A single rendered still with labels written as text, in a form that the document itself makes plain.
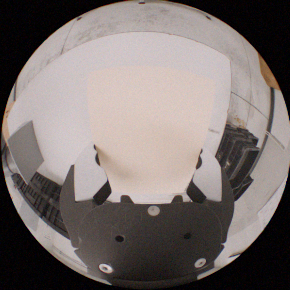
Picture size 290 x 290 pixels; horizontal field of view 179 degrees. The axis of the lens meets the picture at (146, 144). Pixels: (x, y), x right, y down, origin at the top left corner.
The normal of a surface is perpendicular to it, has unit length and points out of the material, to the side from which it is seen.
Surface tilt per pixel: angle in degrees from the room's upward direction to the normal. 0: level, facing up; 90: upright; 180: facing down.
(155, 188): 0
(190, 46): 0
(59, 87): 0
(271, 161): 90
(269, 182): 90
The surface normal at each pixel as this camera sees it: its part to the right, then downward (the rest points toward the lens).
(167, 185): 0.00, 0.50
